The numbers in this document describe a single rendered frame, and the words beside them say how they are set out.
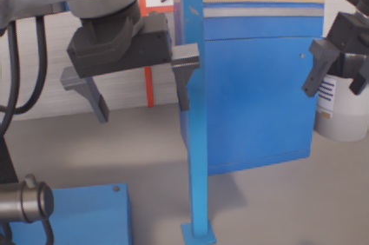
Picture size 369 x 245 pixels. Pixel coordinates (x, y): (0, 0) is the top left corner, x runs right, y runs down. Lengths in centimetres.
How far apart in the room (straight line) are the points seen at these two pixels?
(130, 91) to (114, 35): 232
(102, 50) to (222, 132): 127
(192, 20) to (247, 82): 68
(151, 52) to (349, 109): 176
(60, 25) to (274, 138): 190
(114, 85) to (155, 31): 225
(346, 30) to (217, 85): 101
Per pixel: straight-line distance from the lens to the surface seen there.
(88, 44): 29
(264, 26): 144
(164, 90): 261
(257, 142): 162
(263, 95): 152
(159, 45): 36
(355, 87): 62
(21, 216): 78
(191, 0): 85
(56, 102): 271
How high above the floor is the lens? 94
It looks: 21 degrees down
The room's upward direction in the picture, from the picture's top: 3 degrees counter-clockwise
